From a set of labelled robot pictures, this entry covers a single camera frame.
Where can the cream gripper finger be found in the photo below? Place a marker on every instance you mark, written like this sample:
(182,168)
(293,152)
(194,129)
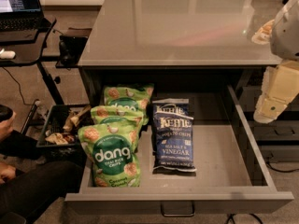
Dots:
(267,109)
(262,36)

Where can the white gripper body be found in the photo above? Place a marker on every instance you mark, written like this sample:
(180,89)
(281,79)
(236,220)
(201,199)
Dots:
(286,36)

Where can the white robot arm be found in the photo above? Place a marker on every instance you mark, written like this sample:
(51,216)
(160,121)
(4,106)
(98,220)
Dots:
(284,40)

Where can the open grey top drawer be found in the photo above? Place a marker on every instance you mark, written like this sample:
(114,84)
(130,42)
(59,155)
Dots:
(231,175)

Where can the rear blue Kettle chip bag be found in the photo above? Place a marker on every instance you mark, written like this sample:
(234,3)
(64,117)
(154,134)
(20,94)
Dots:
(172,105)

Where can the blue kettle chip bag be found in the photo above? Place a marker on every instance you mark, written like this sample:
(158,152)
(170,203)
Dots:
(172,105)
(173,142)

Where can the front blue Kettle chip bag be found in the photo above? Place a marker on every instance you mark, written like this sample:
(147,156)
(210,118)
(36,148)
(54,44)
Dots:
(173,142)

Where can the grey counter cabinet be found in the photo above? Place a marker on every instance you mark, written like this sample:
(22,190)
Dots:
(142,40)

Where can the rear green Dang chip bag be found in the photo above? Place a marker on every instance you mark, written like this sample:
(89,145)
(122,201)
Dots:
(135,97)

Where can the green dang chip bag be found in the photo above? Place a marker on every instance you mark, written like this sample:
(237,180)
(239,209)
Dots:
(119,120)
(111,148)
(135,97)

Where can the middle green Dang chip bag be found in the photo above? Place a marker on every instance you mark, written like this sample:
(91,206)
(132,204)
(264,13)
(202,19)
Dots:
(119,120)

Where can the front green Dang chip bag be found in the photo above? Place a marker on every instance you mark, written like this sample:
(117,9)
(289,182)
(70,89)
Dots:
(111,148)

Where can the person's left hand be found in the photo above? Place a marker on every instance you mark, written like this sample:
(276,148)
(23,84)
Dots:
(6,127)

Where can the person's right hand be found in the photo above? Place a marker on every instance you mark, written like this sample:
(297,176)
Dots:
(7,172)

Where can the black box on floor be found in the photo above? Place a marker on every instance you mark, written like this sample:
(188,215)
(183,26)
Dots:
(71,45)

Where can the black bin of snacks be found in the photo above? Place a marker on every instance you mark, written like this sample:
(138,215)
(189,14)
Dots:
(62,124)

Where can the black side desk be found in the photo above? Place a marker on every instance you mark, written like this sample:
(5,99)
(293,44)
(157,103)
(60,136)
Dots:
(32,53)

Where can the black laptop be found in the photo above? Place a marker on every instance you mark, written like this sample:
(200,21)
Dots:
(20,15)

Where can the person's leg in black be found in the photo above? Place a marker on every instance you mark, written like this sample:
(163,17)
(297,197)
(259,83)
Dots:
(30,193)

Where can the white computer mouse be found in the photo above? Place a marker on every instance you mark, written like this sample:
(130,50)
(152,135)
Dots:
(7,54)

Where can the black controller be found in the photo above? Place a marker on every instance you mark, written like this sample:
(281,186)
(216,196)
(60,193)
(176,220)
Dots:
(5,113)

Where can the metal drawer handle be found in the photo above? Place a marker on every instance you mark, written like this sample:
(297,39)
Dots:
(177,209)

